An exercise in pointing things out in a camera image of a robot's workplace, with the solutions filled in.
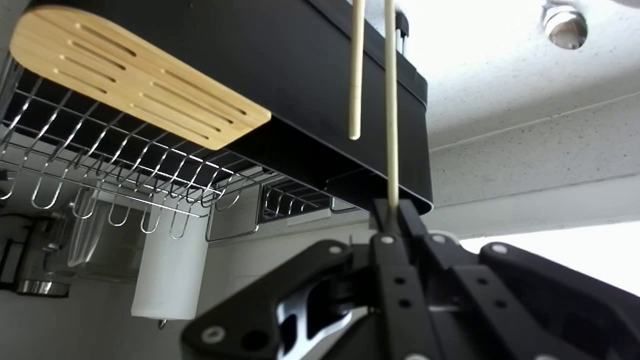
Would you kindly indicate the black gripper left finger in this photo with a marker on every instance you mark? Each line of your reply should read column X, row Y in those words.
column 392, row 286

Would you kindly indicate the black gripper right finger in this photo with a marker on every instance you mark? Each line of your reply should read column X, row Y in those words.
column 507, row 306

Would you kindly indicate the wooden coffee stirrer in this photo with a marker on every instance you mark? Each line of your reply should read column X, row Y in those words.
column 356, row 67
column 391, row 101

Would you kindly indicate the black dish rack tray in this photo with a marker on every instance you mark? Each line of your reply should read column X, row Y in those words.
column 321, row 80

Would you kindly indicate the white cylindrical container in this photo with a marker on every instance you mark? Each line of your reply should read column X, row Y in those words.
column 170, row 266

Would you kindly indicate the small chrome sink knob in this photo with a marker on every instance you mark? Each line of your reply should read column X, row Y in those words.
column 564, row 25

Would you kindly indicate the clear drinking glass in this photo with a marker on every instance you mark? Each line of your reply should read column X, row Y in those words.
column 86, row 230

